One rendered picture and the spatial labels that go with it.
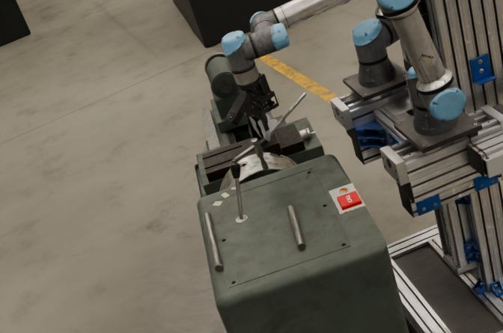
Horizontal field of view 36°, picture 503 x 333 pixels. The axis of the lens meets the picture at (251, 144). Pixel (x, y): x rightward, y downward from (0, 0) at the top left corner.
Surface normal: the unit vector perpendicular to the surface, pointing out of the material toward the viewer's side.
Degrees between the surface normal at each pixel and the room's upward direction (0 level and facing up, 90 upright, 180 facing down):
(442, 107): 98
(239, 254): 0
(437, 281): 0
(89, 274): 0
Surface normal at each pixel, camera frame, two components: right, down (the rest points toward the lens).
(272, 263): -0.28, -0.84
